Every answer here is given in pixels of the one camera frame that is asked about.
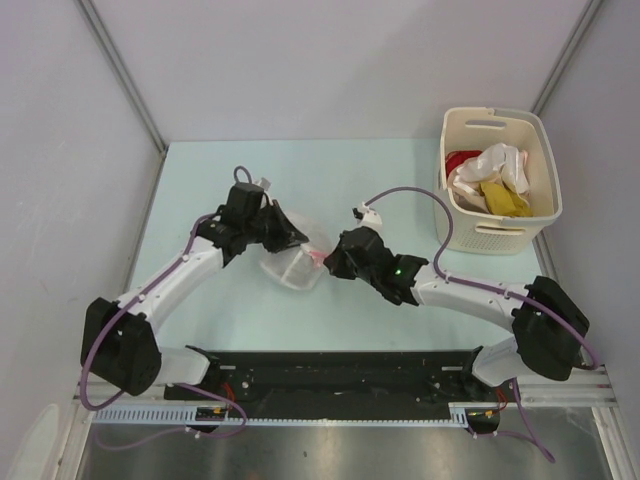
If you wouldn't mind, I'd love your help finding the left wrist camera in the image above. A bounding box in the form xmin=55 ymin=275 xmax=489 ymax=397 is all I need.
xmin=254 ymin=177 xmax=273 ymax=205

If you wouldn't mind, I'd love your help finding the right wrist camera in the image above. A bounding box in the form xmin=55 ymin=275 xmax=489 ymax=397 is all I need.
xmin=352 ymin=203 xmax=383 ymax=233

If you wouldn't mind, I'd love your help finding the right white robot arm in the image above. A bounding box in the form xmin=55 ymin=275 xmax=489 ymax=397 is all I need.
xmin=323 ymin=227 xmax=589 ymax=401

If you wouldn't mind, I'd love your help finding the aluminium frame rail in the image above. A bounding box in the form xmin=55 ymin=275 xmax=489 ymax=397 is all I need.
xmin=517 ymin=367 xmax=617 ymax=408

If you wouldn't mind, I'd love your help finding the white mesh laundry bag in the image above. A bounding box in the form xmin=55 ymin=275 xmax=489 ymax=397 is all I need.
xmin=260 ymin=211 xmax=332 ymax=290

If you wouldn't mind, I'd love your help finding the cream plastic laundry basket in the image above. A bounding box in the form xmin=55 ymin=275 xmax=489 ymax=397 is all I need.
xmin=434 ymin=107 xmax=563 ymax=255

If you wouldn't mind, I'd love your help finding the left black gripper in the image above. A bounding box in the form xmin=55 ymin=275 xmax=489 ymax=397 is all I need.
xmin=243 ymin=199 xmax=307 ymax=254

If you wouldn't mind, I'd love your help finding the red garment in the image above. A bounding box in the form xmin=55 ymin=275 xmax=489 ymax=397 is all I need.
xmin=445 ymin=150 xmax=482 ymax=176

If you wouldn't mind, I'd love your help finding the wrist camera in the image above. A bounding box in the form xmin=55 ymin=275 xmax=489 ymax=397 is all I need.
xmin=352 ymin=203 xmax=383 ymax=233
xmin=254 ymin=177 xmax=273 ymax=205

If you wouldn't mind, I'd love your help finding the white crumpled garment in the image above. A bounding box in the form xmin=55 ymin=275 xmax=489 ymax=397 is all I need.
xmin=446 ymin=143 xmax=531 ymax=215

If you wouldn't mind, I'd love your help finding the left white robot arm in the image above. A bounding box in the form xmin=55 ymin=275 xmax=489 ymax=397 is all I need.
xmin=79 ymin=182 xmax=309 ymax=400

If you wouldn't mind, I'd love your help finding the yellow garment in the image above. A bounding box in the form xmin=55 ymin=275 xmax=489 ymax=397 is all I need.
xmin=479 ymin=182 xmax=533 ymax=218

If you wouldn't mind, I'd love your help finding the white slotted cable duct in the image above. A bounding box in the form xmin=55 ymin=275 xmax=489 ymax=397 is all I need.
xmin=93 ymin=405 xmax=468 ymax=428

